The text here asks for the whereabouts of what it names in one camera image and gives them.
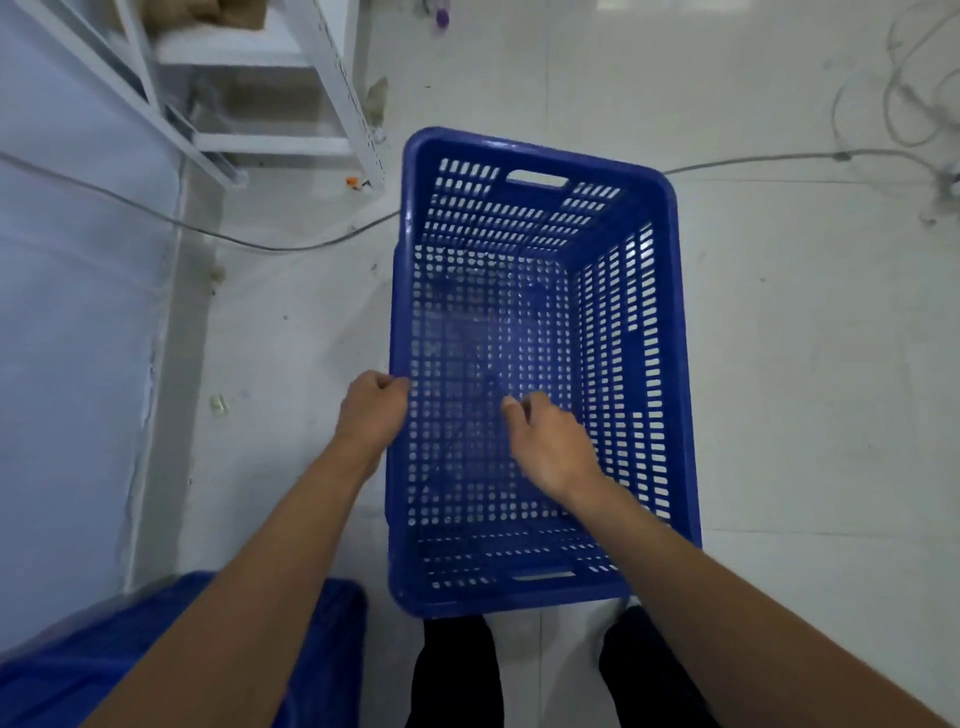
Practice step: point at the person's left hand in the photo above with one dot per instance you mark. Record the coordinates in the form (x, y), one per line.
(371, 420)

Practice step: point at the person's right hand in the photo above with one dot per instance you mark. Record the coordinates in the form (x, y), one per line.
(555, 450)

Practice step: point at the person's right thumb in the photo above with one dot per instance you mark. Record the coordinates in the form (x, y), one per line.
(513, 420)

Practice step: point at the person's left fingers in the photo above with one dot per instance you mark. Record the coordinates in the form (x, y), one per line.
(391, 386)

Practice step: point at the blue perforated plastic crate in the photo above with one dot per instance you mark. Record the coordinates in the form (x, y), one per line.
(637, 360)

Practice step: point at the person's right forearm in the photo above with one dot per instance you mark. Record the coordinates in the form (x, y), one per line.
(720, 615)

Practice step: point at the person's left forearm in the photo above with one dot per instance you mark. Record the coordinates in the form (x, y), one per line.
(255, 585)

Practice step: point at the small orange object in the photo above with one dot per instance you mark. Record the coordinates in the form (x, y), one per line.
(354, 182)

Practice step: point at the black trousers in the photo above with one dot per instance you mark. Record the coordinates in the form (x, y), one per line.
(454, 675)

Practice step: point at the white metal shelf rack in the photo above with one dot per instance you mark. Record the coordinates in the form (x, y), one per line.
(341, 82)

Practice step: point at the small purple object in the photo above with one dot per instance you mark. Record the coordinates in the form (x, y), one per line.
(440, 15)

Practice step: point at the brown cardboard box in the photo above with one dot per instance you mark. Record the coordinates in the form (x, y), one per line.
(225, 11)

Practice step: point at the blue solid plastic crate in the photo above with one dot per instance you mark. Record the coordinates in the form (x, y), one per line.
(67, 675)

